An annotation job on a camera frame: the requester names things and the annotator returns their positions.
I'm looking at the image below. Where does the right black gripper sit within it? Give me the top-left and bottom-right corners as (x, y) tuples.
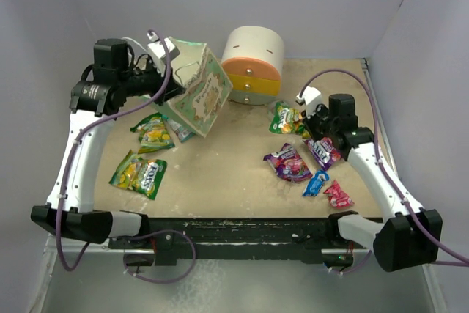
(302, 102), (338, 142)

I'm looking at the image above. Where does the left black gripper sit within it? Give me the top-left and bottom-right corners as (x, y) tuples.
(119, 57), (185, 106)

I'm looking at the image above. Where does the purple Foxs candy bag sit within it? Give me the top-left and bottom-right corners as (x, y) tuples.
(303, 137), (341, 171)

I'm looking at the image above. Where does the green Foxs candy bag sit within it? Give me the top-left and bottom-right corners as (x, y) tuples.
(269, 102), (309, 139)

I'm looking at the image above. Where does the green Fresh paper bag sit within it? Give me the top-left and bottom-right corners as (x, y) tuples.
(153, 37), (233, 137)

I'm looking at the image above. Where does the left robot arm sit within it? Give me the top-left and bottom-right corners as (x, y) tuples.
(31, 32), (185, 248)

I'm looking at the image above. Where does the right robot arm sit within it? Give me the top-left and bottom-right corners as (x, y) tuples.
(296, 87), (443, 272)

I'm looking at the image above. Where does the green yellow candy bag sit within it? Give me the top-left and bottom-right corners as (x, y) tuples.
(130, 113), (175, 154)

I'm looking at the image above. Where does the purple berry candy bag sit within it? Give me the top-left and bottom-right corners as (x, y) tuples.
(263, 143), (312, 183)

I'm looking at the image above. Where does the large green Foxs bag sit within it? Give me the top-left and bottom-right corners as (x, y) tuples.
(108, 150), (167, 200)

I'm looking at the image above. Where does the small blue snack packet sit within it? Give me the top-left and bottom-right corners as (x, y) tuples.
(302, 170), (330, 196)

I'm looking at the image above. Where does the clear tape roll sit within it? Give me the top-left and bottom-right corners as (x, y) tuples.
(267, 100), (284, 121)

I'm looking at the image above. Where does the small red snack packet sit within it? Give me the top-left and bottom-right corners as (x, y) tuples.
(323, 180), (355, 209)

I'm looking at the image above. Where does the teal snack packet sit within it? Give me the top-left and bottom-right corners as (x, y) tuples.
(166, 118), (195, 143)

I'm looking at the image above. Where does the pastel mini drawer cabinet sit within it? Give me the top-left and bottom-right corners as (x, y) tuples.
(221, 26), (284, 106)

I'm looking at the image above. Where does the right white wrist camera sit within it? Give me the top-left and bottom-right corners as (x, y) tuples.
(295, 86), (322, 115)

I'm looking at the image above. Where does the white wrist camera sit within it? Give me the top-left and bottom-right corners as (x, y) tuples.
(295, 86), (322, 115)
(147, 30), (180, 74)

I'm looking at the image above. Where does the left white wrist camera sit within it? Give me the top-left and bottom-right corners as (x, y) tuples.
(147, 30), (180, 74)

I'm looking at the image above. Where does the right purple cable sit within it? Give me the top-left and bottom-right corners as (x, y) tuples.
(298, 68), (469, 268)

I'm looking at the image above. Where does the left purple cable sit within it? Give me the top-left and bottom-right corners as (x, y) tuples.
(54, 29), (172, 272)

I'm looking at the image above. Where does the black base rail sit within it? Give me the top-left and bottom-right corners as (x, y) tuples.
(109, 218), (360, 268)

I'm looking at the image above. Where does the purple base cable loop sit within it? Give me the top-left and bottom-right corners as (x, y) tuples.
(122, 229), (199, 284)

